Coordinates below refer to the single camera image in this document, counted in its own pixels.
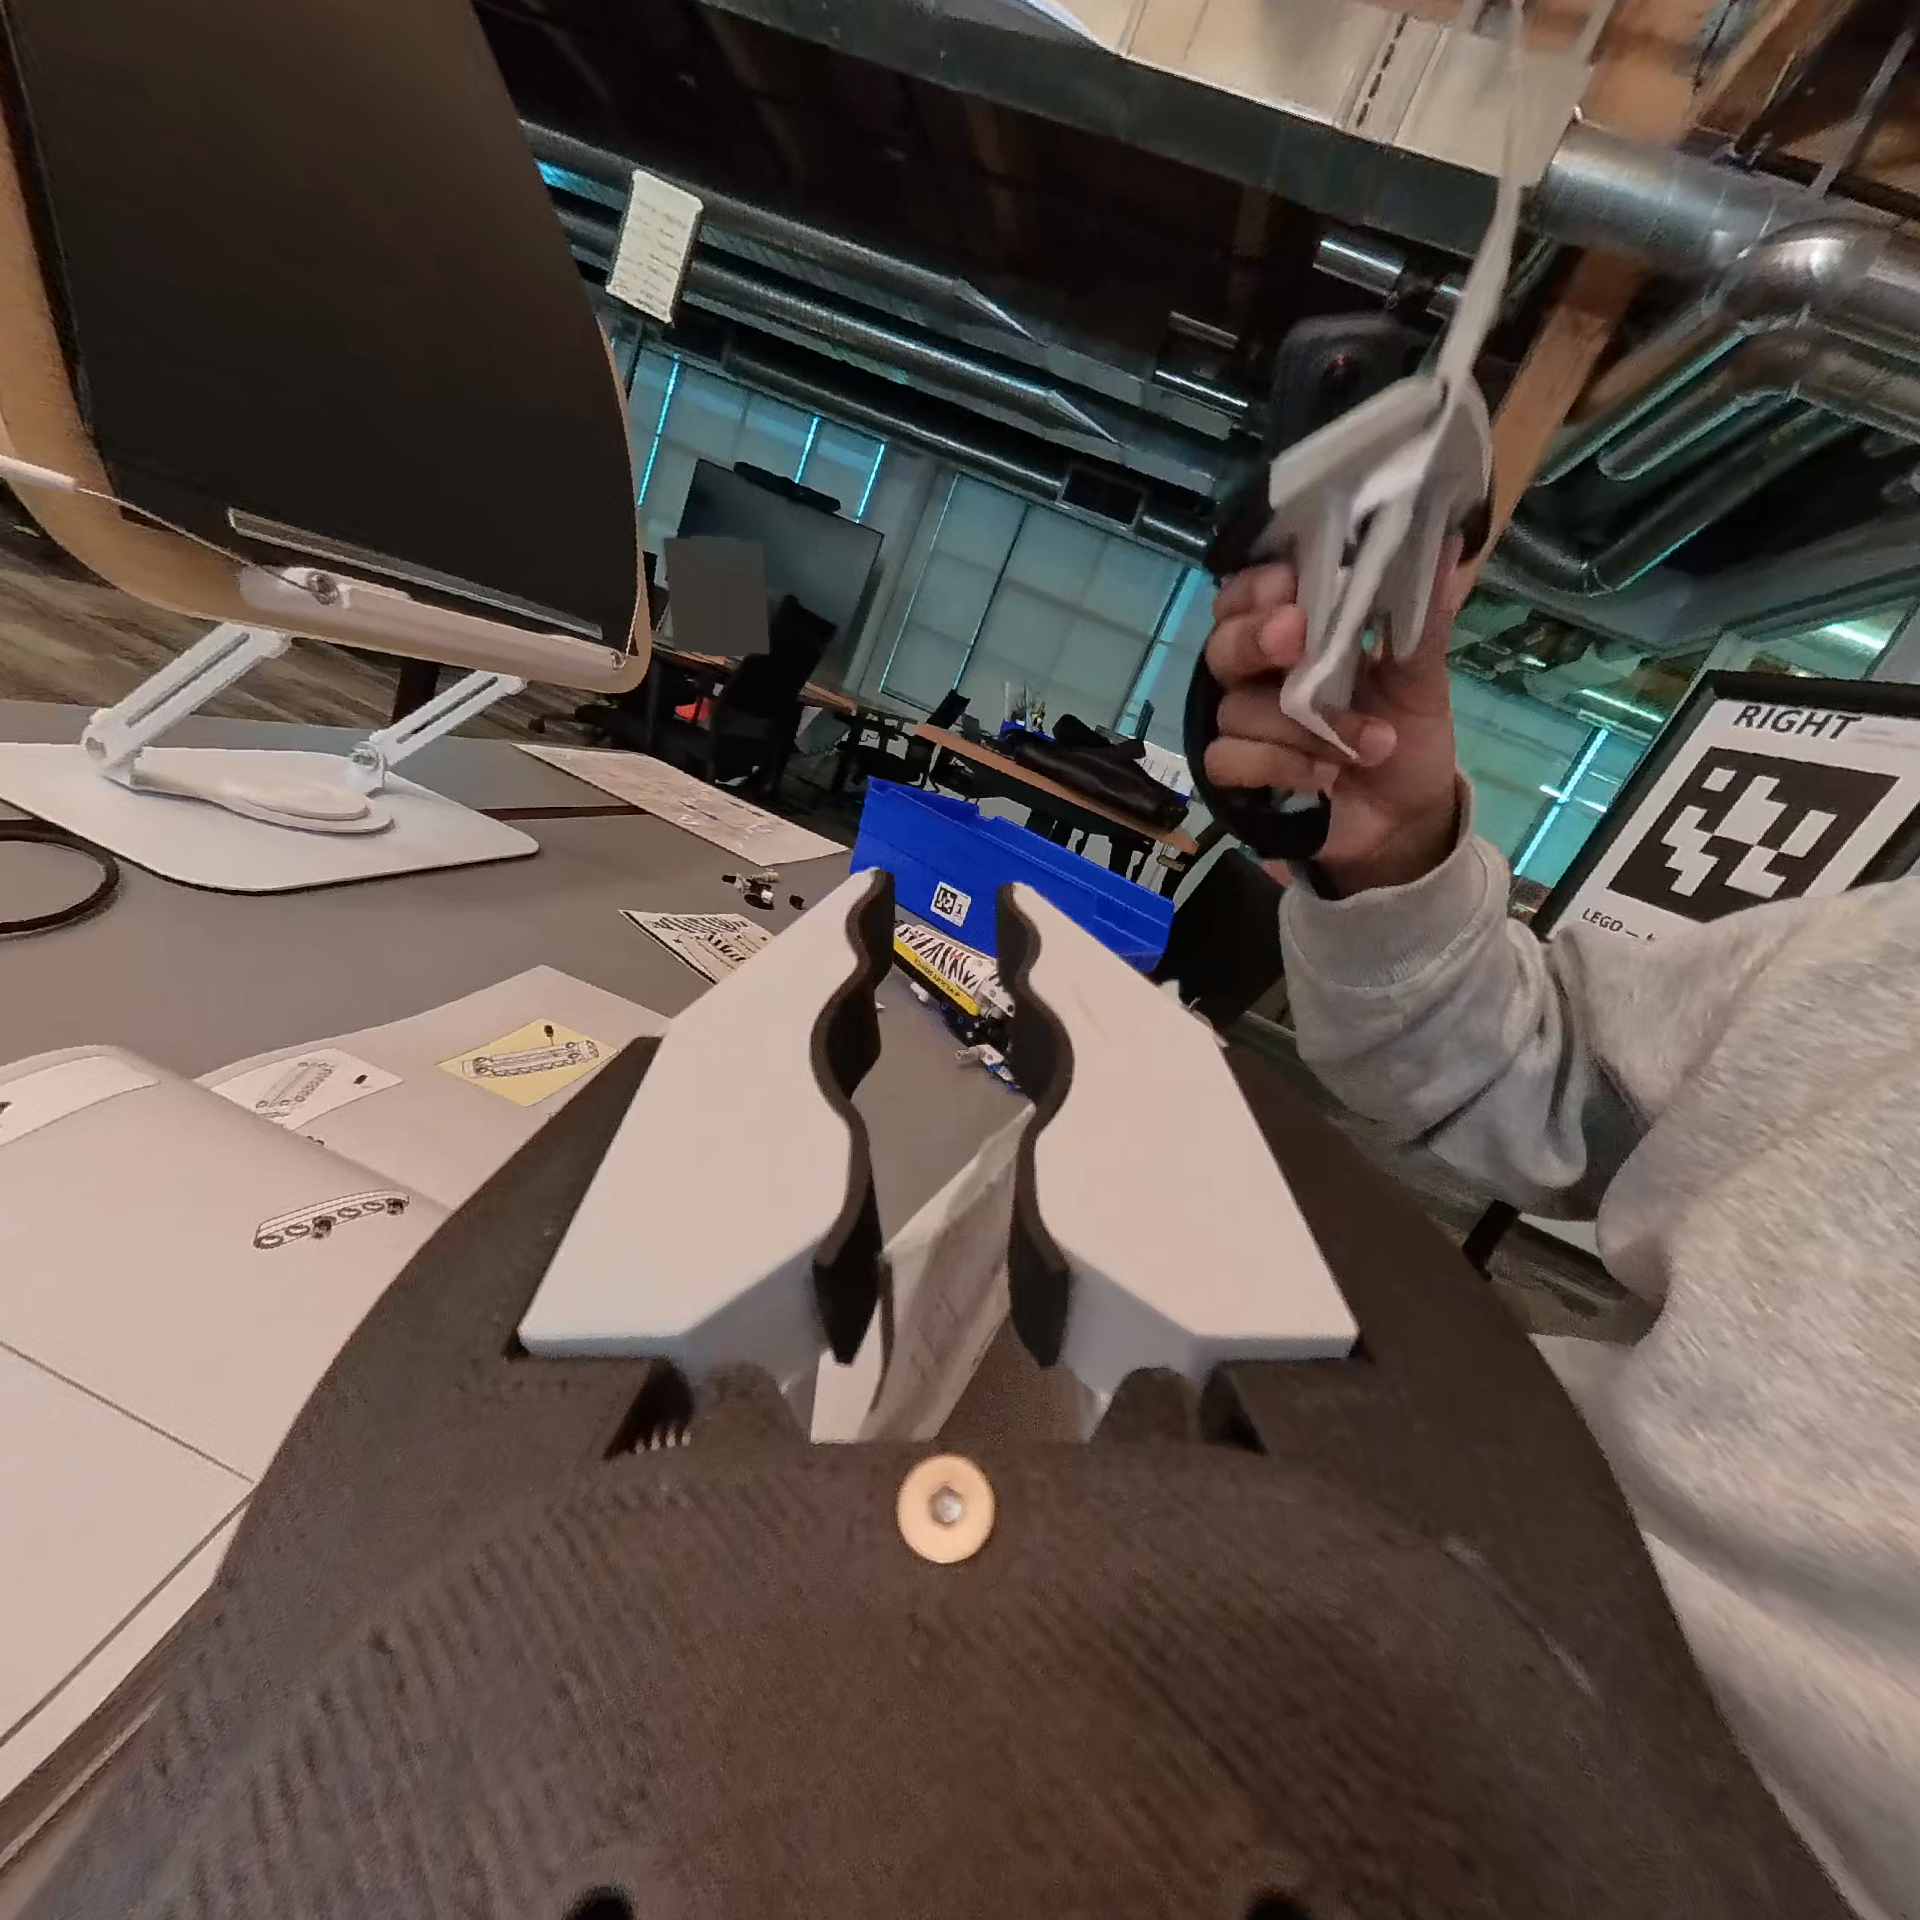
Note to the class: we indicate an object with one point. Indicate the black framed marker sign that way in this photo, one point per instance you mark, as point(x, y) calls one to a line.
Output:
point(1755, 826)

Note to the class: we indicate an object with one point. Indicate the torn white paper strip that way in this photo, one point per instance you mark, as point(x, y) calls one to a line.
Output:
point(1499, 224)

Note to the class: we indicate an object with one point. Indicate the small lego axle assembly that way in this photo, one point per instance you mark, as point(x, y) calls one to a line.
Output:
point(750, 884)

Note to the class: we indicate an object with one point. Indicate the instruction booklet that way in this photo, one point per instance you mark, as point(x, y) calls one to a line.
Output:
point(148, 1275)

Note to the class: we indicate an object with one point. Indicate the wooden support post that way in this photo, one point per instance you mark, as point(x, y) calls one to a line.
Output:
point(1558, 360)

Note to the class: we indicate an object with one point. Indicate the yellow zebra lego model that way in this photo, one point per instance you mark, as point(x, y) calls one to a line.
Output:
point(954, 974)

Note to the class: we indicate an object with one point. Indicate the black computer monitor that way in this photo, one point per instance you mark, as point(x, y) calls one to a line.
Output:
point(819, 540)

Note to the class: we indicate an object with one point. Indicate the blue plastic bin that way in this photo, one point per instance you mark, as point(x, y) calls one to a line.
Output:
point(1080, 884)

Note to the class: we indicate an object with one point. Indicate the white paper parts bag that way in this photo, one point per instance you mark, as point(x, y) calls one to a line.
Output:
point(931, 1290)

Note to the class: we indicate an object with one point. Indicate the wood-backed black panel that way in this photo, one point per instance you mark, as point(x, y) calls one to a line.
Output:
point(329, 271)

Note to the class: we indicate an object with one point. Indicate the zebra sticker sheet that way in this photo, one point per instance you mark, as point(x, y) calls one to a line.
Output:
point(698, 945)

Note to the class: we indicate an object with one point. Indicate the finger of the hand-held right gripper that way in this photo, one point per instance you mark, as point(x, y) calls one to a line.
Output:
point(1334, 464)
point(1446, 464)

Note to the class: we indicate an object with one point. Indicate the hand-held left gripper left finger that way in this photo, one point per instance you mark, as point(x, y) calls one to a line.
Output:
point(690, 1201)

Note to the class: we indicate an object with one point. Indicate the white printed paper sheet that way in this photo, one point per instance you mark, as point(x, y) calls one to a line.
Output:
point(675, 802)

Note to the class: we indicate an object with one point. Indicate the hanging white paper note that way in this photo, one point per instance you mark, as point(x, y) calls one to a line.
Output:
point(652, 248)

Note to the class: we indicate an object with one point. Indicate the white tablet stand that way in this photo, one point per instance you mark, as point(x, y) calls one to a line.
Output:
point(300, 840)

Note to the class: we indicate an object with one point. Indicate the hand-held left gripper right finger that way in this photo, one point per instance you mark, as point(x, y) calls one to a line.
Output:
point(1185, 1201)

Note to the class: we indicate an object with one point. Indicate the background wooden table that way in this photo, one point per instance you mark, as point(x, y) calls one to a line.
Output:
point(973, 745)

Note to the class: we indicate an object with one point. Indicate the black bag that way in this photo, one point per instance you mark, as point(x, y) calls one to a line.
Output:
point(1102, 772)

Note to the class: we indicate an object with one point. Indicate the black office chair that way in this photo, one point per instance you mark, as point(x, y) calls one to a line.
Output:
point(1230, 937)

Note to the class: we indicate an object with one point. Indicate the person's right hand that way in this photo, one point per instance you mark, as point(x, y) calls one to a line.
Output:
point(1395, 780)

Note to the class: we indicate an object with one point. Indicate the person's right forearm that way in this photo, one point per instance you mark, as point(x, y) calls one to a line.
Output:
point(1440, 1020)

